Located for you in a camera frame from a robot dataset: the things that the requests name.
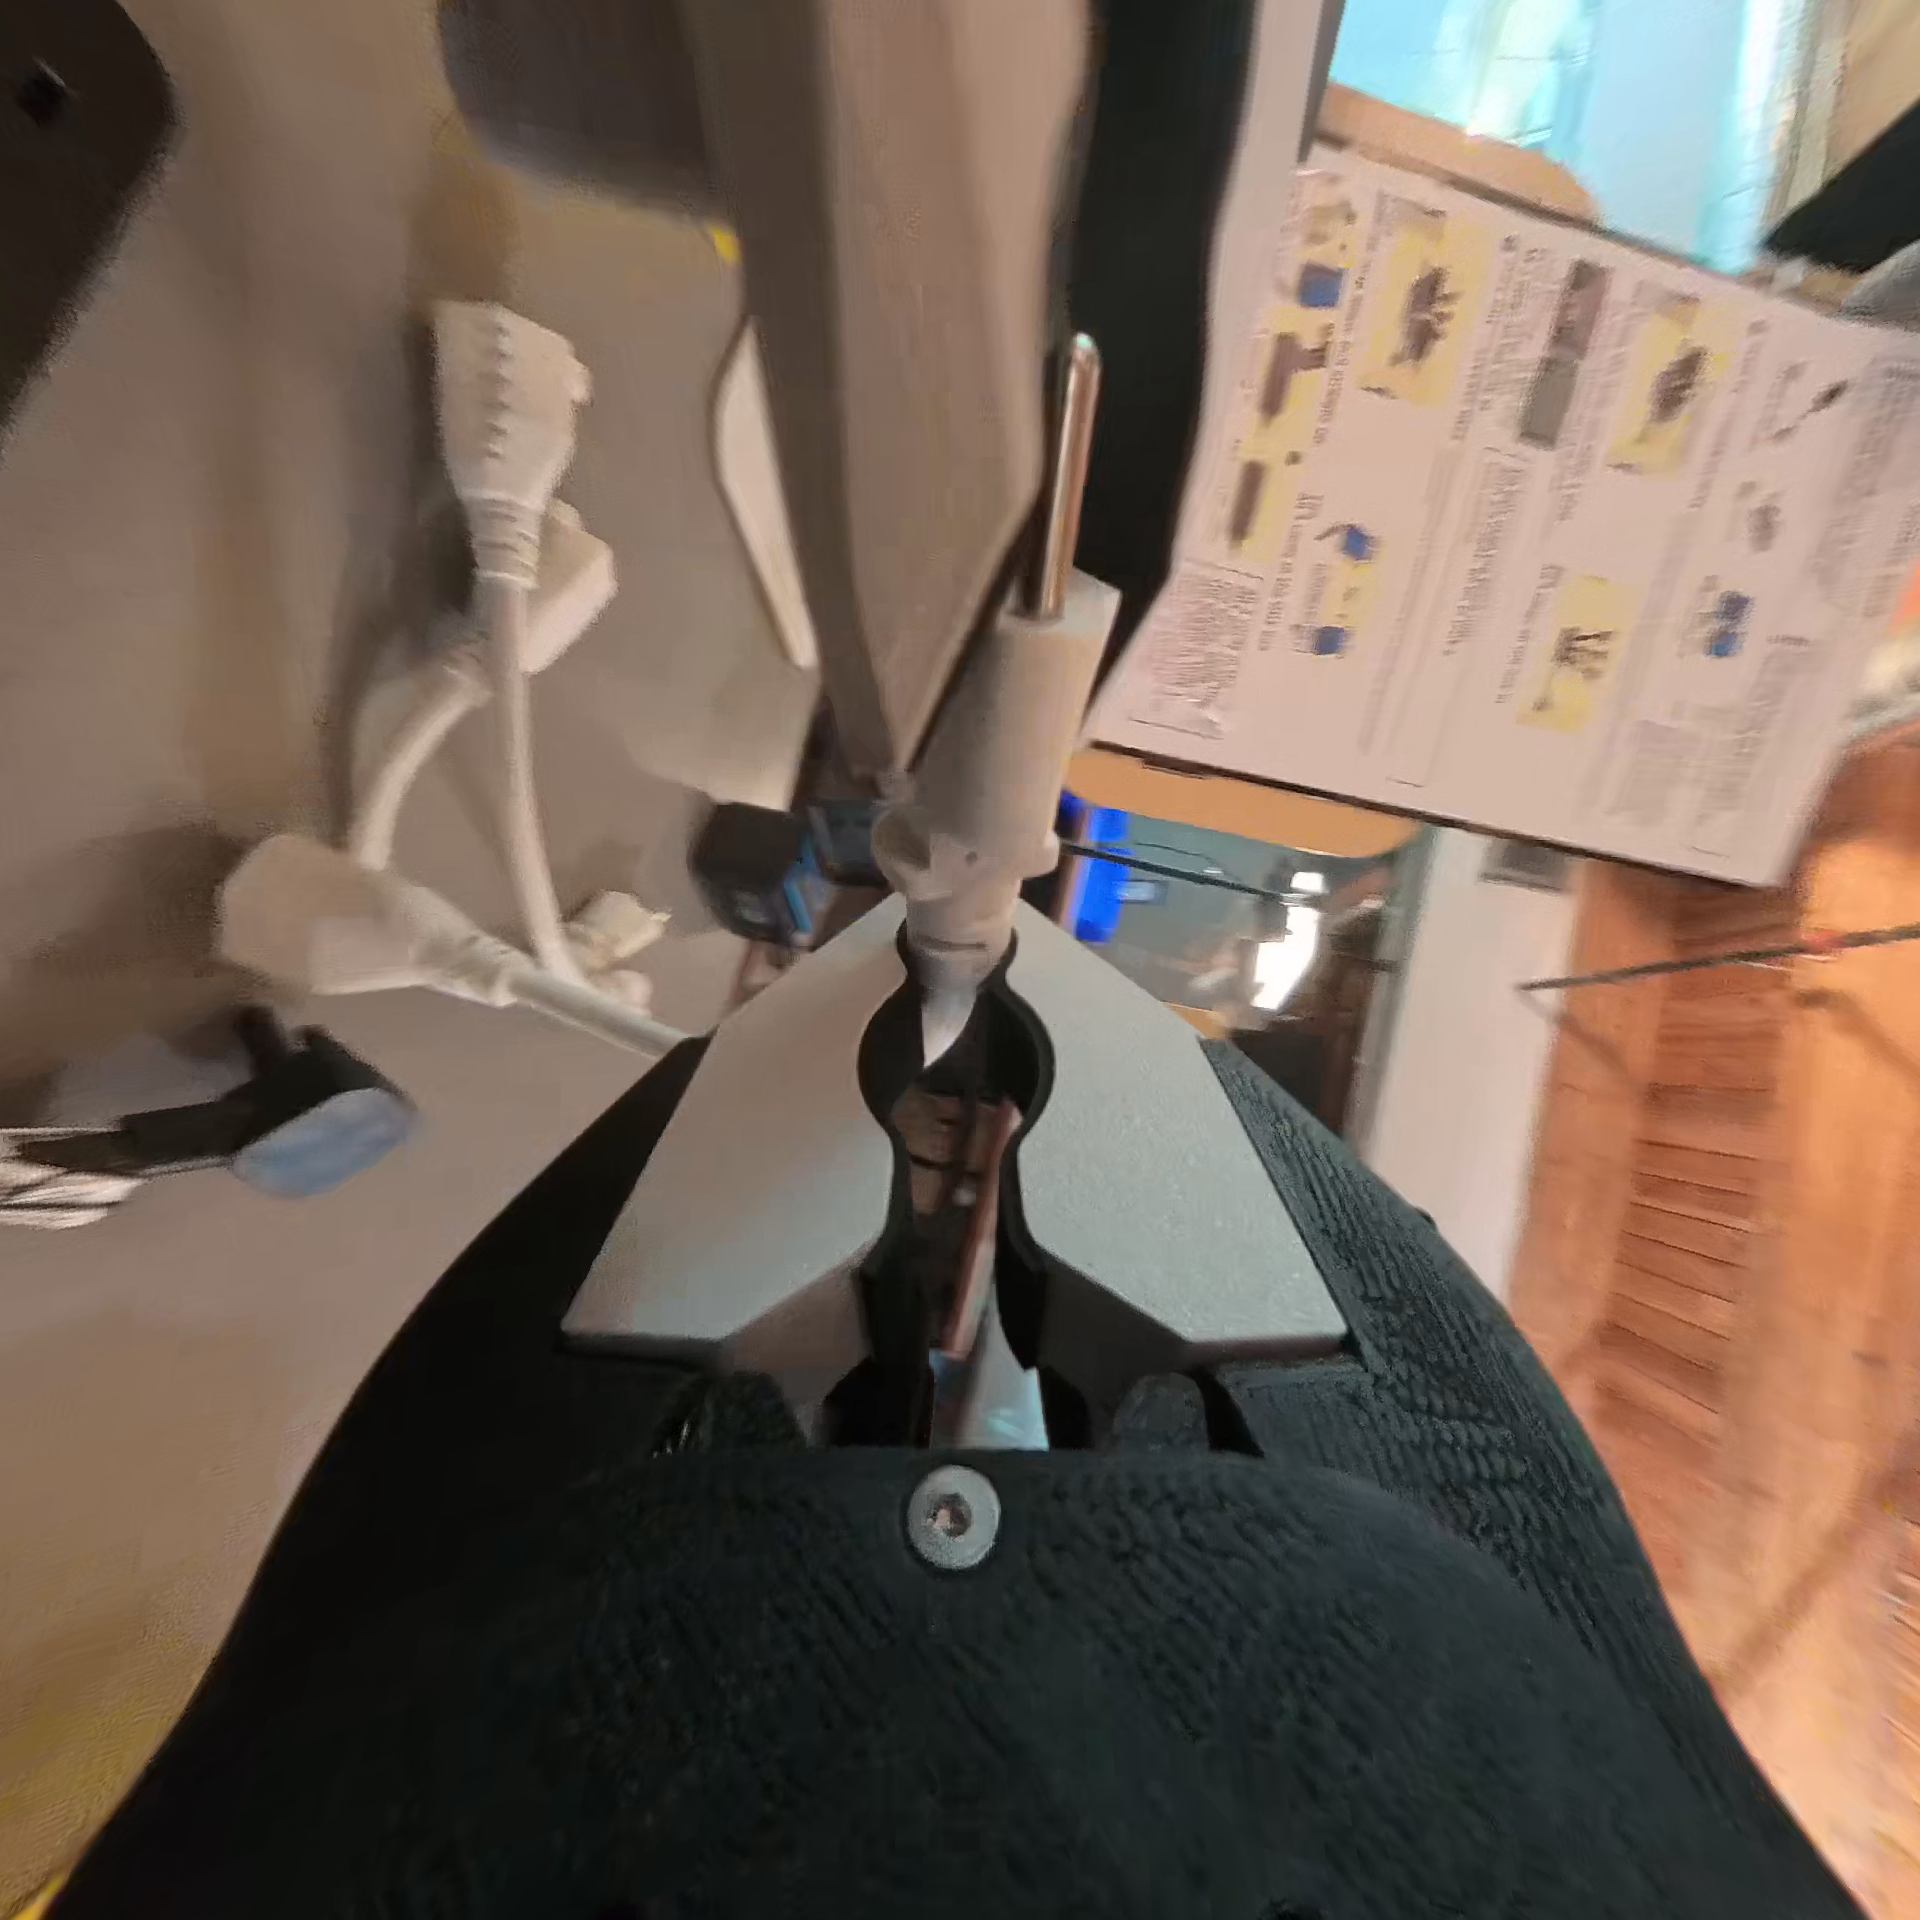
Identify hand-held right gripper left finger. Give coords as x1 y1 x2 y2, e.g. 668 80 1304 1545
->
561 901 936 1443

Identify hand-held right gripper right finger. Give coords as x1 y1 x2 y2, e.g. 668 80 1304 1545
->
990 919 1348 1443

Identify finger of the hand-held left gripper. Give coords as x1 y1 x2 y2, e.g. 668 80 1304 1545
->
690 0 1264 797

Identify small black blue device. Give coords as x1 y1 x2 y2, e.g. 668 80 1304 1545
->
690 801 875 950

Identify wooden instruction board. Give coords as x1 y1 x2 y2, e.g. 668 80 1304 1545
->
1056 82 1920 888

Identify black blue handled tool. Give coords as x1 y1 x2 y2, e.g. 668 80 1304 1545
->
0 1006 416 1234

